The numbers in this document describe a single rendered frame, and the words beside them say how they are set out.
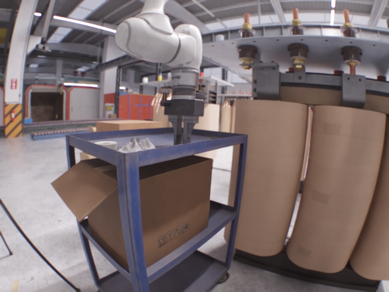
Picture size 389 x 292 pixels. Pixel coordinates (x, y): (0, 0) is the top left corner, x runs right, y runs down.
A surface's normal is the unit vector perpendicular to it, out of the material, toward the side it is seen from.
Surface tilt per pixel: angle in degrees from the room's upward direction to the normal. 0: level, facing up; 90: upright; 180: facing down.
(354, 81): 90
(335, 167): 90
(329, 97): 90
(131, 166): 90
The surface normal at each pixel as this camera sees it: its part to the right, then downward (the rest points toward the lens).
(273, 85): -0.56, 0.11
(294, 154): 0.14, 0.17
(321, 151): -0.95, 0.01
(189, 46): 0.69, 0.13
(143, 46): 0.38, 0.78
